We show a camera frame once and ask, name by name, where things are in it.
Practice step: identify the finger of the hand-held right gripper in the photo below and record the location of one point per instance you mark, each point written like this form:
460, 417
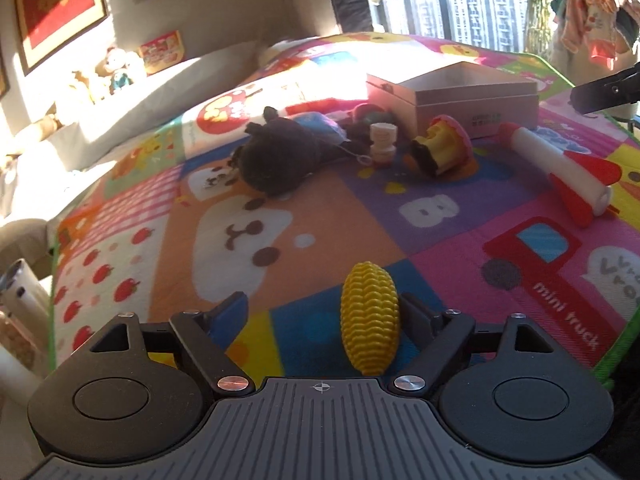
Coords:
602, 92

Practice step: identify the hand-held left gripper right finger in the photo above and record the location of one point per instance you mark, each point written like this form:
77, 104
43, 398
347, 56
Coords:
417, 319

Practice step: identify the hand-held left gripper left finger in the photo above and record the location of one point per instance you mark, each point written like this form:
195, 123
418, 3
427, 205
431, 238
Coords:
231, 312

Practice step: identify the yellow corn toy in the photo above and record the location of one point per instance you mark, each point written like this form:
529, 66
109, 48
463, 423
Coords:
369, 315

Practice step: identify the white red toy rocket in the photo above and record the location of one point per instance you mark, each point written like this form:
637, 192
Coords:
545, 157

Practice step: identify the pink cardboard box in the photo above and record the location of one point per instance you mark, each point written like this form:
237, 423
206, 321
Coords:
500, 110

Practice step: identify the black plush toy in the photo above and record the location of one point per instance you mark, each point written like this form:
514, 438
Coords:
280, 155

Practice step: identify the toy apple core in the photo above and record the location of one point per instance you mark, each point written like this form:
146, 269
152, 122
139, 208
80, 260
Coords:
440, 150

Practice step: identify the small white figurine toy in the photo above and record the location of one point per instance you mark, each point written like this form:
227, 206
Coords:
384, 142

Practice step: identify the blue tissue packet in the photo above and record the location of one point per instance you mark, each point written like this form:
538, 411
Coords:
320, 122

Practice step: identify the red green small toy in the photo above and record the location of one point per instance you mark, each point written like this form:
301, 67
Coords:
372, 112

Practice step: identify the orange patterned cloth pile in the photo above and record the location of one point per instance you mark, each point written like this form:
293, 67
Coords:
585, 10

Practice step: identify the tall green plant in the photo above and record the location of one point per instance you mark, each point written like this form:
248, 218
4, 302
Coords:
537, 5

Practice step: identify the colourful printed play mat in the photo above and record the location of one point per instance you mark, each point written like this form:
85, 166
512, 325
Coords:
325, 220

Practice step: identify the glass window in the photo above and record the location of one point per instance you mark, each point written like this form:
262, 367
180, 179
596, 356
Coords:
465, 5

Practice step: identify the white metal-rimmed canister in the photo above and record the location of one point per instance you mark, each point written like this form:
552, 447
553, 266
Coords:
22, 290

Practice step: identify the grey sofa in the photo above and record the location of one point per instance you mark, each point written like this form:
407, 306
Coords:
150, 90

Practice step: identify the doll in green overalls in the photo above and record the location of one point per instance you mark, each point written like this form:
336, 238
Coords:
120, 77

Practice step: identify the white round plush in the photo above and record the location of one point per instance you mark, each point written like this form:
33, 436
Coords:
137, 65

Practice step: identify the yellow duck plush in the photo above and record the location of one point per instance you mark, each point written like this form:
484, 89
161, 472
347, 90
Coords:
90, 85

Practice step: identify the red picture gold frame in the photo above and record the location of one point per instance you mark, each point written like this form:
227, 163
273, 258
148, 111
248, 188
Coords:
60, 5

